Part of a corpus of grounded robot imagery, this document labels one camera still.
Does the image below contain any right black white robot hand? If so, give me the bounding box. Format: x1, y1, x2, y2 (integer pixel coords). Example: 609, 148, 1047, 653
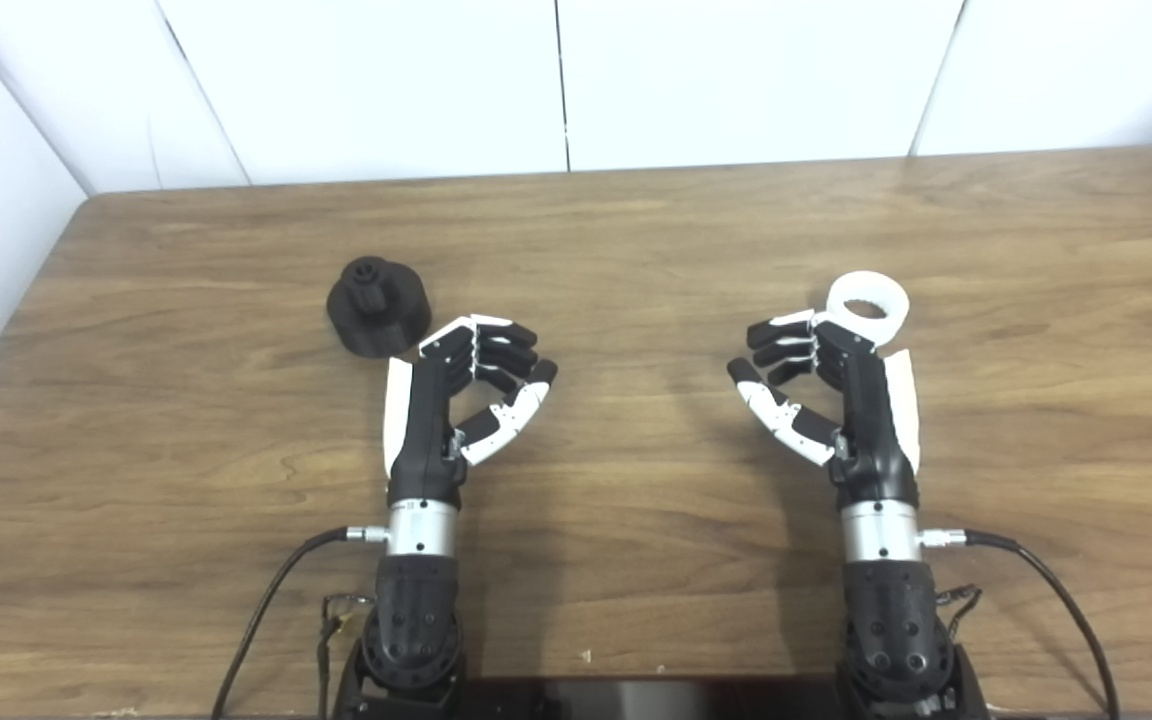
727, 309, 922, 506

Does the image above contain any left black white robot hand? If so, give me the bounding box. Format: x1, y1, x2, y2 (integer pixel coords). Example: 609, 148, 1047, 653
382, 314, 559, 506

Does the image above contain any round black plastic part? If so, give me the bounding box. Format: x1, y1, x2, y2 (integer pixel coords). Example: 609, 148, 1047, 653
326, 257, 433, 358

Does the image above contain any white toothed plastic ring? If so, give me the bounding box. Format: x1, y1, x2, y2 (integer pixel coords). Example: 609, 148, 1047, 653
825, 271, 911, 348

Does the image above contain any right arm thin wire bundle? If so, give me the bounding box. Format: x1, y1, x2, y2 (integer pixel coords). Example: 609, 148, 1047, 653
934, 585, 983, 641

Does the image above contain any arm thin wire bundle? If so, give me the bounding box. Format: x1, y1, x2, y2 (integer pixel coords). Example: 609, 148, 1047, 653
316, 594, 377, 720
934, 585, 983, 641

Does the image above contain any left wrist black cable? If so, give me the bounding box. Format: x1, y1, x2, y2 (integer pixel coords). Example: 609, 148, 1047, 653
211, 525, 389, 720

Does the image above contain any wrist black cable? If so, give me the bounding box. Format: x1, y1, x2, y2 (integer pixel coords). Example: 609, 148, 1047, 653
211, 525, 389, 720
918, 528, 1122, 720

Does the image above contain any left arm thin wire bundle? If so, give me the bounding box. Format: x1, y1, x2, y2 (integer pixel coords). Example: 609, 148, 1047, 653
316, 594, 377, 720

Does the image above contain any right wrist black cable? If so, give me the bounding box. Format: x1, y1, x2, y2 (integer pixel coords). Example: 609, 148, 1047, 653
918, 528, 1122, 720

